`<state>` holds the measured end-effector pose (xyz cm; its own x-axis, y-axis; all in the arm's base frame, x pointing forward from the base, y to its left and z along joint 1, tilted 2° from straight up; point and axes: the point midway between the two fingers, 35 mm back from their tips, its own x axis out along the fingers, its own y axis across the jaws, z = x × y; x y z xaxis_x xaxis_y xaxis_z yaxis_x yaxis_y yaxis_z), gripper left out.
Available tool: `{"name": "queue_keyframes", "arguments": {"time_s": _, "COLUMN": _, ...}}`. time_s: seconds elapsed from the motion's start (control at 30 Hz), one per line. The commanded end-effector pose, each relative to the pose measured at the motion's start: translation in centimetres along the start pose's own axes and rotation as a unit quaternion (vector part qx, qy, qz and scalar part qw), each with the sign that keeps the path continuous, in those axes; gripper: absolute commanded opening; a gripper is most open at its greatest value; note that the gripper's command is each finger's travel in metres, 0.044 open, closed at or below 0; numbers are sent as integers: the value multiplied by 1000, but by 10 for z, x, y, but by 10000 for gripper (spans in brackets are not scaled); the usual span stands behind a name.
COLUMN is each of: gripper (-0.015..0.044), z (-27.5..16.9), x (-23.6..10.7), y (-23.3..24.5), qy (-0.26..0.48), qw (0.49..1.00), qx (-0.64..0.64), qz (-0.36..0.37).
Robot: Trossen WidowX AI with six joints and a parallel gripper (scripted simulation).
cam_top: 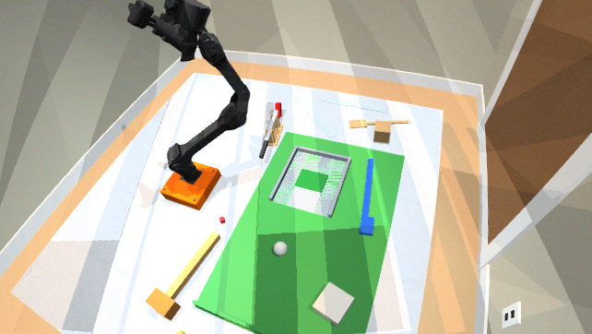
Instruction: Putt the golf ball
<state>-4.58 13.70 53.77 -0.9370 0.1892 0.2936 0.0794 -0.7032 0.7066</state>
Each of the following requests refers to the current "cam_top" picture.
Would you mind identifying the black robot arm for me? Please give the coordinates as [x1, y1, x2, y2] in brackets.
[160, 0, 251, 185]

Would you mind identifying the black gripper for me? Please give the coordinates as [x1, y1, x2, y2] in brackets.
[127, 0, 181, 43]

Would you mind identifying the green flat mat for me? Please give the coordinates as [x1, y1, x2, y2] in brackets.
[197, 131, 405, 334]

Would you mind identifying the white golf ball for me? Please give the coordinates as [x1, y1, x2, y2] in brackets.
[273, 242, 288, 256]

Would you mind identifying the white square block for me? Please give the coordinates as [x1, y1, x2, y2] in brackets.
[313, 282, 354, 326]

